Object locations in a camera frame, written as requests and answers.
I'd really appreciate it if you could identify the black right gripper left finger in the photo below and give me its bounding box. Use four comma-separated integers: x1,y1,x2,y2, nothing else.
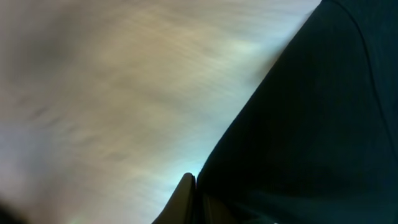
152,173,196,224

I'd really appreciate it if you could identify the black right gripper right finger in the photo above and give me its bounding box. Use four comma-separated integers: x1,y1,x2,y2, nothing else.
202,194,236,224

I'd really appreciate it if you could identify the black t-shirt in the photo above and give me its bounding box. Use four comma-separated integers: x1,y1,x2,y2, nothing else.
197,0,397,223

